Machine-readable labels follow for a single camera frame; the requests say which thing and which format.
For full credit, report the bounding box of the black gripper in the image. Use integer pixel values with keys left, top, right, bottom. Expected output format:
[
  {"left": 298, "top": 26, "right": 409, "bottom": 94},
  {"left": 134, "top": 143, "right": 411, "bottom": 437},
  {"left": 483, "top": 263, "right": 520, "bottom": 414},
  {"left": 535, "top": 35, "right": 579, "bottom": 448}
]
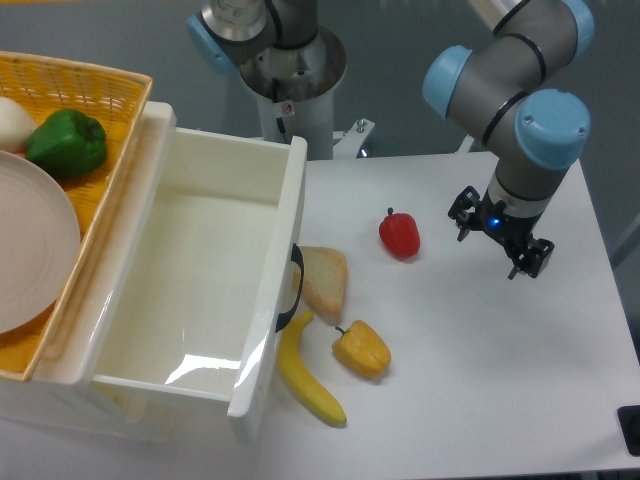
[{"left": 448, "top": 186, "right": 555, "bottom": 280}]

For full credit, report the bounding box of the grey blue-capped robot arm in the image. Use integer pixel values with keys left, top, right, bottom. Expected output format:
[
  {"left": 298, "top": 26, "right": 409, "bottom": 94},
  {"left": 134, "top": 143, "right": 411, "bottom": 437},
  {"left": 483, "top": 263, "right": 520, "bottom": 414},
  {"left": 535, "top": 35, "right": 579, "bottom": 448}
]
[{"left": 187, "top": 1, "right": 594, "bottom": 277}]

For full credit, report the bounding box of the red bell pepper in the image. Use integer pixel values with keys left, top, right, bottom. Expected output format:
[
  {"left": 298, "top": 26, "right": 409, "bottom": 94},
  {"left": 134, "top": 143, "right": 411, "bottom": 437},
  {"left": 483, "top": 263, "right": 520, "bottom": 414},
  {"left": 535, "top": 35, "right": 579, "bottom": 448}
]
[{"left": 378, "top": 207, "right": 421, "bottom": 260}]

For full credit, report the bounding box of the yellow bell pepper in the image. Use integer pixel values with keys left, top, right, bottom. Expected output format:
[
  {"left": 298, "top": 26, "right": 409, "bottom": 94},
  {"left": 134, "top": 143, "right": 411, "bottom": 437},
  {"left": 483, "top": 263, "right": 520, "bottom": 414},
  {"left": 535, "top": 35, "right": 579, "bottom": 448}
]
[{"left": 332, "top": 320, "right": 392, "bottom": 380}]

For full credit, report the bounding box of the black object at table edge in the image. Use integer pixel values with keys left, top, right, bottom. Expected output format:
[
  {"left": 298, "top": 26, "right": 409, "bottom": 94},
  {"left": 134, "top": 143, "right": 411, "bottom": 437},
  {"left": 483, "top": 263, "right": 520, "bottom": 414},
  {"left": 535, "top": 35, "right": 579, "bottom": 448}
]
[{"left": 617, "top": 405, "right": 640, "bottom": 457}]

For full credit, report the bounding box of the yellow banana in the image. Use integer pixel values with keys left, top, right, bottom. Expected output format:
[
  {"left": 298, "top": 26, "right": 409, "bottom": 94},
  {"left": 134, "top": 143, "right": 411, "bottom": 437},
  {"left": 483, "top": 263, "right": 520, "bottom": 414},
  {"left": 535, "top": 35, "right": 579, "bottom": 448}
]
[{"left": 276, "top": 310, "right": 347, "bottom": 428}]

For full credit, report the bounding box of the white open drawer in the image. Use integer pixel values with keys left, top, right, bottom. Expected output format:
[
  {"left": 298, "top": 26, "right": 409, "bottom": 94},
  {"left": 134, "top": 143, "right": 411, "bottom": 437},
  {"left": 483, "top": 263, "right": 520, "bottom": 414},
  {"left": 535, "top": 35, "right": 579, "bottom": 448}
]
[{"left": 88, "top": 125, "right": 309, "bottom": 442}]

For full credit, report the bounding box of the green bell pepper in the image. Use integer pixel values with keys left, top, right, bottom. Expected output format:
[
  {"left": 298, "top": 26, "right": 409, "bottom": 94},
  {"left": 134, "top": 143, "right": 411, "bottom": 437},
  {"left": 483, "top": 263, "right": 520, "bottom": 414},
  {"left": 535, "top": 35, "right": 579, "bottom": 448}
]
[{"left": 25, "top": 109, "right": 108, "bottom": 180}]

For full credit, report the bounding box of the pink round plate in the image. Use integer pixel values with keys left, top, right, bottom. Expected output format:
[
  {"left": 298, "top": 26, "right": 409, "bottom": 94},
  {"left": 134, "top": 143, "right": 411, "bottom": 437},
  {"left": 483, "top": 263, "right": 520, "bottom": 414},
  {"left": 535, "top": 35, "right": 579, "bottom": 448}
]
[{"left": 1, "top": 152, "right": 80, "bottom": 333}]

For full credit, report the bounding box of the white drawer cabinet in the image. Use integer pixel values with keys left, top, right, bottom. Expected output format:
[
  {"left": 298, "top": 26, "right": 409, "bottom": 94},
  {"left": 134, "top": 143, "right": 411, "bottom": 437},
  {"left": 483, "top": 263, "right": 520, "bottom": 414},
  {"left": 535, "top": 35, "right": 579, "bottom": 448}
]
[{"left": 1, "top": 102, "right": 238, "bottom": 439}]

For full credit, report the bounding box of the yellow woven basket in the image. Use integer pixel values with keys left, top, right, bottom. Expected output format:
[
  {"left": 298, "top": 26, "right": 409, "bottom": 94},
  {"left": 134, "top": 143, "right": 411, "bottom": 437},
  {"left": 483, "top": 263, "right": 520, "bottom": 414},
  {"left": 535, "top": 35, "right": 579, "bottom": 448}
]
[{"left": 0, "top": 50, "right": 154, "bottom": 383}]

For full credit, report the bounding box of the white onion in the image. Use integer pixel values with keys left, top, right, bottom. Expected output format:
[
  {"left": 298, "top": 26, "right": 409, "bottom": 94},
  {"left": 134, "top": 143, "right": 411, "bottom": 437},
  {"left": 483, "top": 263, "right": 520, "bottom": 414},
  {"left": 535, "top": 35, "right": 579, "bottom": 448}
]
[{"left": 0, "top": 97, "right": 37, "bottom": 153}]

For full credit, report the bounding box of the black drawer handle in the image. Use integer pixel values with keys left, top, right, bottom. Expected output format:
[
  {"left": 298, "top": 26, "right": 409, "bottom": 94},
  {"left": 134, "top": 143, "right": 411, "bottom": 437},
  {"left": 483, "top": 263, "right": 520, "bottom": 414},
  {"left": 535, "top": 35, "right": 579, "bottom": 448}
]
[{"left": 274, "top": 243, "right": 306, "bottom": 333}]

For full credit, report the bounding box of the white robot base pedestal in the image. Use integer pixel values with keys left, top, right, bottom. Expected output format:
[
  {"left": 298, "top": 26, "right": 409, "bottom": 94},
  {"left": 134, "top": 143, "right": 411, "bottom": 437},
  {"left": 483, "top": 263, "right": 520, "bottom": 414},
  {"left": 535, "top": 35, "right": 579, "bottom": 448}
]
[{"left": 239, "top": 27, "right": 375, "bottom": 160}]

